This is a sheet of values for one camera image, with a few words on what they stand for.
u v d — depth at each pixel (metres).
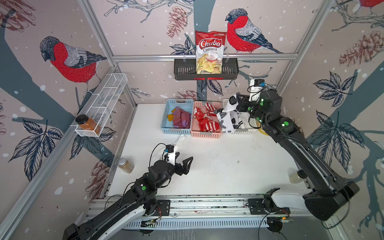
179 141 0.97
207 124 1.04
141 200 0.53
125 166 0.80
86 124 0.60
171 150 0.65
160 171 0.56
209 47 0.85
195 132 0.98
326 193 0.39
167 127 1.06
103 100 0.81
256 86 0.57
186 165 0.67
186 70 0.95
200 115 1.10
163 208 0.73
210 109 1.08
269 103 0.47
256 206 0.73
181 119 1.03
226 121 0.88
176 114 1.08
